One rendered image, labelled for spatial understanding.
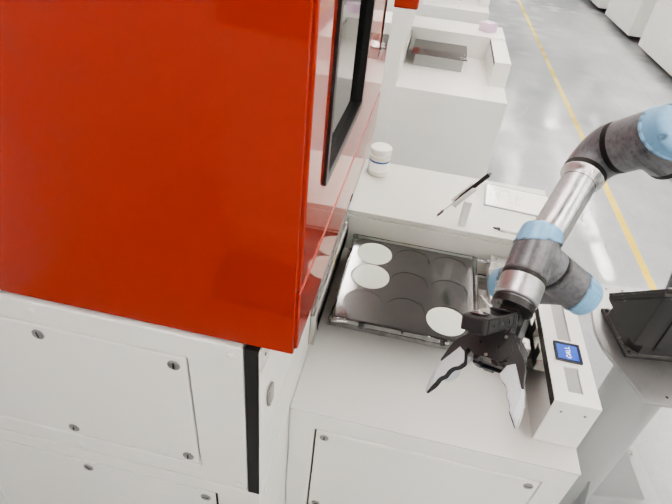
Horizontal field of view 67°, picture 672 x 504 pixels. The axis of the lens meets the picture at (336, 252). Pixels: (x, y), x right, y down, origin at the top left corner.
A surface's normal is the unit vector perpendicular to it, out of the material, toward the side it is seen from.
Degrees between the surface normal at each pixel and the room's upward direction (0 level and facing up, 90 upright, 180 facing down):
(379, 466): 90
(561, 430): 90
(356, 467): 90
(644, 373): 0
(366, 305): 0
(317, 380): 0
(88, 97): 90
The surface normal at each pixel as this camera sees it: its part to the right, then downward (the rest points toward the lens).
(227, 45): -0.20, 0.58
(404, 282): 0.09, -0.79
